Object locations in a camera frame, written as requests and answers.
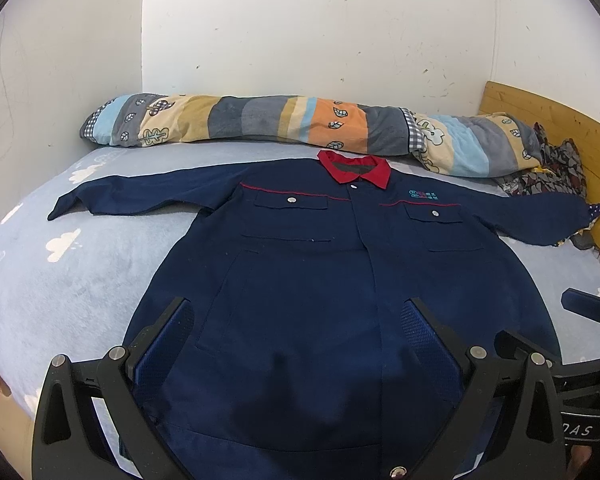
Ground navy work jacket red collar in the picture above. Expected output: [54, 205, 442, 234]
[53, 151, 590, 479]

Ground light blue cloud bedsheet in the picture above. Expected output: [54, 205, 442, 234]
[0, 138, 600, 480]

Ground dark patterned crumpled cloth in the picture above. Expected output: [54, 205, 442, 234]
[494, 121, 600, 252]

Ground colourful striped rolled quilt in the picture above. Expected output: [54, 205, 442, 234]
[79, 93, 542, 179]

